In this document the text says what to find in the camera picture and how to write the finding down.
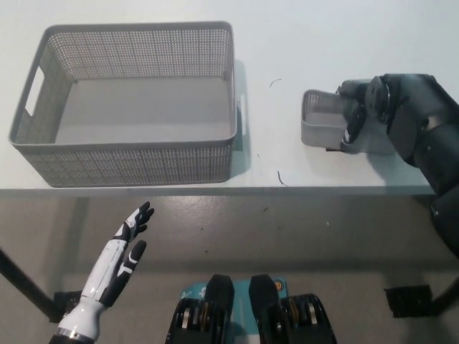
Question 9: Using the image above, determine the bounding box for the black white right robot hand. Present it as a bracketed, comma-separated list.
[336, 73, 392, 144]

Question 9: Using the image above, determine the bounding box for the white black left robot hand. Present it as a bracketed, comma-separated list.
[57, 201, 155, 340]

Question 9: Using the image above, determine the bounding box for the small grey perforated basket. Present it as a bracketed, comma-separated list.
[300, 89, 395, 156]

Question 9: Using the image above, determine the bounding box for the black table leg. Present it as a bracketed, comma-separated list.
[432, 264, 459, 316]
[0, 247, 60, 320]

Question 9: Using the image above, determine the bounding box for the large grey perforated basket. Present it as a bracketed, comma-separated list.
[9, 20, 248, 188]

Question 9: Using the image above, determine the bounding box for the black teal robot body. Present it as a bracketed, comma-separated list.
[165, 274, 338, 344]

